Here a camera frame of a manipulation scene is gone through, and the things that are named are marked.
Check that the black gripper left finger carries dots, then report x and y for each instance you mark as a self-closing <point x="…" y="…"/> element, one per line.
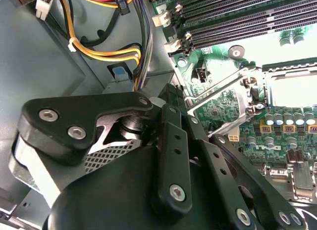
<point x="62" y="111"/>

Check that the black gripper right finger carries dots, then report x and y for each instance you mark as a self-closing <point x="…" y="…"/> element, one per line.
<point x="235" y="178"/>

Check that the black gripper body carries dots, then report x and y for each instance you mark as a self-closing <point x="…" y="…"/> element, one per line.
<point x="111" y="195"/>

